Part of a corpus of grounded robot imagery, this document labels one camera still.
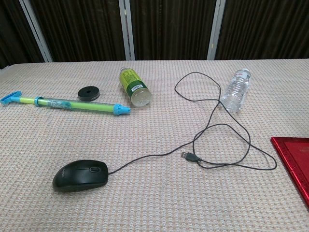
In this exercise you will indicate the black computer mouse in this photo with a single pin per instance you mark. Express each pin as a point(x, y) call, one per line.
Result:
point(79, 177)

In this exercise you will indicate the green label plastic bottle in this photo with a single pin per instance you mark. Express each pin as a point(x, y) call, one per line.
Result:
point(134, 84)

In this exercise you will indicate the blue green toy water pump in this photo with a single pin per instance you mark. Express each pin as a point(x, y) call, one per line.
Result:
point(96, 107)

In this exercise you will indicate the black tape roll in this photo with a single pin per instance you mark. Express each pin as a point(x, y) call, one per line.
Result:
point(83, 95)

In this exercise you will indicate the clear plastic water bottle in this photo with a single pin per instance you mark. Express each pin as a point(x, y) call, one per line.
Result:
point(235, 94)

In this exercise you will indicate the beige woven tablecloth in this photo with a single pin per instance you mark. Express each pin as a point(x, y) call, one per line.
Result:
point(154, 207)

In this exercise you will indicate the red flat tray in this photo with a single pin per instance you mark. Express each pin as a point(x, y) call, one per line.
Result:
point(297, 164)

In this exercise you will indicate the grey metal partition post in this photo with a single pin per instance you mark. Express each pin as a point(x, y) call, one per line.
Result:
point(215, 31)
point(127, 31)
point(36, 31)

